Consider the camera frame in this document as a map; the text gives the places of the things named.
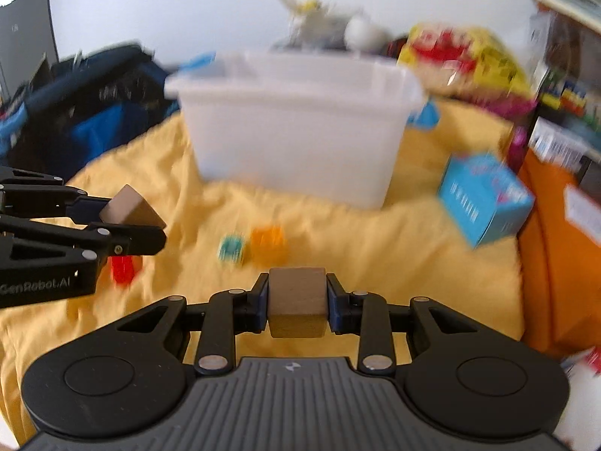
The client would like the red white paper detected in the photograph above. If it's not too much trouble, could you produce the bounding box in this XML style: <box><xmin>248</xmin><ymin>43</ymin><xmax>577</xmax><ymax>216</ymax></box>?
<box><xmin>562</xmin><ymin>347</ymin><xmax>601</xmax><ymax>373</ymax></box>

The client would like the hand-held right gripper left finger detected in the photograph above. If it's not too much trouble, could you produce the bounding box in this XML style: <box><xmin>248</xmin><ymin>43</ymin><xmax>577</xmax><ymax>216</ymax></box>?
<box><xmin>101</xmin><ymin>272</ymin><xmax>271</xmax><ymax>377</ymax></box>

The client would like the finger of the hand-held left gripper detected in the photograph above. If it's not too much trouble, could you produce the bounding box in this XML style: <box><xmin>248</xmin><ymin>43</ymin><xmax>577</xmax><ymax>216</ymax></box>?
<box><xmin>0</xmin><ymin>166</ymin><xmax>114</xmax><ymax>224</ymax></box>
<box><xmin>0</xmin><ymin>215</ymin><xmax>168</xmax><ymax>274</ymax></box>

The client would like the pink packet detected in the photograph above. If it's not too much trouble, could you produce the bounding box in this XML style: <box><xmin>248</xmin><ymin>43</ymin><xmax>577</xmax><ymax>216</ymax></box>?
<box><xmin>508</xmin><ymin>126</ymin><xmax>530</xmax><ymax>171</ymax></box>

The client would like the grey cabinet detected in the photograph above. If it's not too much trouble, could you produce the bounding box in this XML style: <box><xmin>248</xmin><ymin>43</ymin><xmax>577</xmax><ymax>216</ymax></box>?
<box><xmin>0</xmin><ymin>0</ymin><xmax>60</xmax><ymax>95</ymax></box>

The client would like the white cup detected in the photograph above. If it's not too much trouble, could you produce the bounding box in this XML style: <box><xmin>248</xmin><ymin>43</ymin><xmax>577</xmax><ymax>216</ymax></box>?
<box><xmin>344</xmin><ymin>15</ymin><xmax>391</xmax><ymax>51</ymax></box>

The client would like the white plastic bin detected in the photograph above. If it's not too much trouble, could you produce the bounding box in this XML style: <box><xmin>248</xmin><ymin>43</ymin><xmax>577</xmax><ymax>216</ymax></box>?
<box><xmin>164</xmin><ymin>51</ymin><xmax>441</xmax><ymax>210</ymax></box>

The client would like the clear plastic box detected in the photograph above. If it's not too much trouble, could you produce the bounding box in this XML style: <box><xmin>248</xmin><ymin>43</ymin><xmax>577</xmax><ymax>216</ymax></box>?
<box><xmin>530</xmin><ymin>8</ymin><xmax>601</xmax><ymax>82</ymax></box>

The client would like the paper label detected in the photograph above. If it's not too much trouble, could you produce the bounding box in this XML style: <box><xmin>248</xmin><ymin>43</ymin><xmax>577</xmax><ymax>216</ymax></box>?
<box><xmin>562</xmin><ymin>185</ymin><xmax>601</xmax><ymax>236</ymax></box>

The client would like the blue card box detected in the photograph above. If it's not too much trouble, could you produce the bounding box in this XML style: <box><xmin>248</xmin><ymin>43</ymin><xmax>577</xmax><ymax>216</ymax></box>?
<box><xmin>437</xmin><ymin>151</ymin><xmax>536</xmax><ymax>250</ymax></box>

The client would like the white plastic bag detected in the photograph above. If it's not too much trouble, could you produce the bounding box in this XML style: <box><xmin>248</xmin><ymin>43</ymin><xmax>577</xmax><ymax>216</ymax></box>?
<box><xmin>269</xmin><ymin>0</ymin><xmax>368</xmax><ymax>53</ymax></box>

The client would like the small white carton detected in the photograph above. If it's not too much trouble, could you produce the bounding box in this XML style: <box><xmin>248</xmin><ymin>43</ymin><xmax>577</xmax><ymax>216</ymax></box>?
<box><xmin>527</xmin><ymin>119</ymin><xmax>593</xmax><ymax>173</ymax></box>

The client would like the colourful toy train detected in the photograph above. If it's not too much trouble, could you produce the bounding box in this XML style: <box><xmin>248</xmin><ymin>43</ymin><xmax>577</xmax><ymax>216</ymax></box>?
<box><xmin>539</xmin><ymin>74</ymin><xmax>601</xmax><ymax>129</ymax></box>

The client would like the yellow blanket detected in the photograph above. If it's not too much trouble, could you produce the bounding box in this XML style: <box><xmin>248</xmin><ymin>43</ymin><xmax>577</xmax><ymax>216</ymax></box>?
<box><xmin>0</xmin><ymin>98</ymin><xmax>525</xmax><ymax>448</ymax></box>

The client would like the yellow snack bag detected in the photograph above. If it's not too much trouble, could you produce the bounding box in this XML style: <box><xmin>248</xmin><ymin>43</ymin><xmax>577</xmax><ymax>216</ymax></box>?
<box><xmin>399</xmin><ymin>23</ymin><xmax>535</xmax><ymax>110</ymax></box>

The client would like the orange wooden desktop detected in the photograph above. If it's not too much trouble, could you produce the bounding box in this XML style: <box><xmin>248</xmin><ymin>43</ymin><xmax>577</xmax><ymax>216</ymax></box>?
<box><xmin>518</xmin><ymin>149</ymin><xmax>601</xmax><ymax>359</ymax></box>

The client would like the small teal toy block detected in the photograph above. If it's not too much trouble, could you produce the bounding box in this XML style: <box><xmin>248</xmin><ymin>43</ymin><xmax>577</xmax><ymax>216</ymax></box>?
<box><xmin>218</xmin><ymin>234</ymin><xmax>245</xmax><ymax>266</ymax></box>

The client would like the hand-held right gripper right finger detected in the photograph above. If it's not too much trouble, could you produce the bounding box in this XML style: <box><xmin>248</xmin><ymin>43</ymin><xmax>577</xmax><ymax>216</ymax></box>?
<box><xmin>326</xmin><ymin>273</ymin><xmax>498</xmax><ymax>377</ymax></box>

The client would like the red translucent toy block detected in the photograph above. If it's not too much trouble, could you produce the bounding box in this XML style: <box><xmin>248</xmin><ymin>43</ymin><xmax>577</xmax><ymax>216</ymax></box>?
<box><xmin>108</xmin><ymin>256</ymin><xmax>144</xmax><ymax>288</ymax></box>

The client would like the dark blue playpen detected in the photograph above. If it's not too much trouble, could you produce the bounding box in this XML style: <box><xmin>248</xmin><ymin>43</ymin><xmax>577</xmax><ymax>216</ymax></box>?
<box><xmin>0</xmin><ymin>44</ymin><xmax>182</xmax><ymax>176</ymax></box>

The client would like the pink bag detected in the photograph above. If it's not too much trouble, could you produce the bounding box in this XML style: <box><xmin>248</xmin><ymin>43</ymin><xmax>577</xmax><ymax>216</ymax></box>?
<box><xmin>468</xmin><ymin>95</ymin><xmax>539</xmax><ymax>119</ymax></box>

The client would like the brown wooden cube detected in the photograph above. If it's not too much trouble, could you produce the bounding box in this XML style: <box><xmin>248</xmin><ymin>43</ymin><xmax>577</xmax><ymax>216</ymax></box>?
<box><xmin>268</xmin><ymin>266</ymin><xmax>328</xmax><ymax>339</ymax></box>
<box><xmin>99</xmin><ymin>184</ymin><xmax>168</xmax><ymax>231</ymax></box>

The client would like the stack of books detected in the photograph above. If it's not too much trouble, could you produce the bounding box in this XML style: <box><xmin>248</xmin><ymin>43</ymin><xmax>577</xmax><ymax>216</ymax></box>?
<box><xmin>534</xmin><ymin>0</ymin><xmax>601</xmax><ymax>25</ymax></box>

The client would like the dark round container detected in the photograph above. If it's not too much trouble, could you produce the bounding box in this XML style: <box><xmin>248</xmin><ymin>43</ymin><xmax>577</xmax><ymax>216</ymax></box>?
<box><xmin>387</xmin><ymin>35</ymin><xmax>412</xmax><ymax>60</ymax></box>

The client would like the translucent orange toy block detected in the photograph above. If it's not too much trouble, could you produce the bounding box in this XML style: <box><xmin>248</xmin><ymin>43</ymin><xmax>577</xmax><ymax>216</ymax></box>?
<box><xmin>249</xmin><ymin>226</ymin><xmax>287</xmax><ymax>265</ymax></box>

